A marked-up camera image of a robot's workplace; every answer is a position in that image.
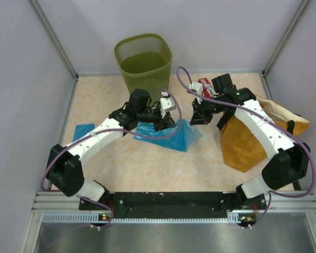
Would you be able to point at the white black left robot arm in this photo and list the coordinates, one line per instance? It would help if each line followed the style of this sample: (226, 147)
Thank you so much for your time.
(65, 164)

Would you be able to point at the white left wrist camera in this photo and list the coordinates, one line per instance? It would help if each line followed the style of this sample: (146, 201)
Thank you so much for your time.
(167, 104)

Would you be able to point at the yellow canvas tote bag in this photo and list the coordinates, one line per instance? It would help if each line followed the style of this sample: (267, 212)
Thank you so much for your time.
(241, 150)

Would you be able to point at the folded blue trash bag roll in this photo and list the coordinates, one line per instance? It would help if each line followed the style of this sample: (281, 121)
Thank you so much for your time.
(81, 130)

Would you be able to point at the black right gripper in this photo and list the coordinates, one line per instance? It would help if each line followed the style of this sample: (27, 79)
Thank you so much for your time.
(199, 117)

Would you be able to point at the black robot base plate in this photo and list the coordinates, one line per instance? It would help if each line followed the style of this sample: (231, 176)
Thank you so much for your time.
(164, 205)

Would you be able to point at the olive green plastic trash bin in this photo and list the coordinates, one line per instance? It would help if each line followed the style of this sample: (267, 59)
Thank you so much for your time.
(145, 62)

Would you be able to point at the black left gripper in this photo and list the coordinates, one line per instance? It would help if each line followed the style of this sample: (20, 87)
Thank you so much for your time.
(166, 122)

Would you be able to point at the grey slotted cable duct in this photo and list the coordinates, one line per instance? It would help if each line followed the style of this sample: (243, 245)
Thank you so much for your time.
(96, 218)

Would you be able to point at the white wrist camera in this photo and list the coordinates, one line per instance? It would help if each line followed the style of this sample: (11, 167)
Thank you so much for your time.
(167, 104)
(196, 87)

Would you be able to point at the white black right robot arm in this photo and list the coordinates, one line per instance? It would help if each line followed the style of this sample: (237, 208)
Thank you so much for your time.
(288, 159)

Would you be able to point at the red rectangular carton box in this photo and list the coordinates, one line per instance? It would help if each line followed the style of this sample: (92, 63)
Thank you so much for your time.
(208, 89)

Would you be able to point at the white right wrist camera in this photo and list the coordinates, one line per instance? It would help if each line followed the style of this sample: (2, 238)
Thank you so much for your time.
(196, 87)

